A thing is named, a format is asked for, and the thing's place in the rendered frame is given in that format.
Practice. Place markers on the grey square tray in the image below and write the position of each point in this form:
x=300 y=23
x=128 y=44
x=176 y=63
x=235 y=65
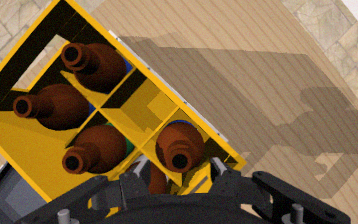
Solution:
x=17 y=197

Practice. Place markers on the yellow bottle crate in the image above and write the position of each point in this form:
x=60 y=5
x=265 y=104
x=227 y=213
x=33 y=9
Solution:
x=136 y=107

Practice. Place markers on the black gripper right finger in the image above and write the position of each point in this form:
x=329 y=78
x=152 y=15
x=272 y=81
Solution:
x=290 y=204

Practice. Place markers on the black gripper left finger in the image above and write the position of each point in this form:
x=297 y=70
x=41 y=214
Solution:
x=72 y=206

